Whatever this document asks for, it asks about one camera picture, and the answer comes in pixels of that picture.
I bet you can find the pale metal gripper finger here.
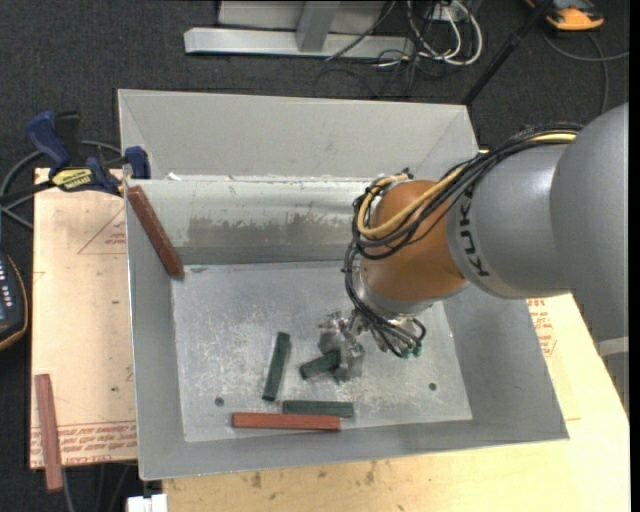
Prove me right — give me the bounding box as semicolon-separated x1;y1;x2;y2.
318;310;347;357
335;345;366;382

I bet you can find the dark green block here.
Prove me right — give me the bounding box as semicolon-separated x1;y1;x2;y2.
282;399;355;419
261;331;293;403
298;349;342;380

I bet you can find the red-brown flat block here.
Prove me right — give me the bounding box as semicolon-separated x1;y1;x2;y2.
126;184;185;277
231;411;342;432
33;373;65;494

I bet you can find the grey metal bin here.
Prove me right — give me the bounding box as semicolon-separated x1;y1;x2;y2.
117;88;570;481

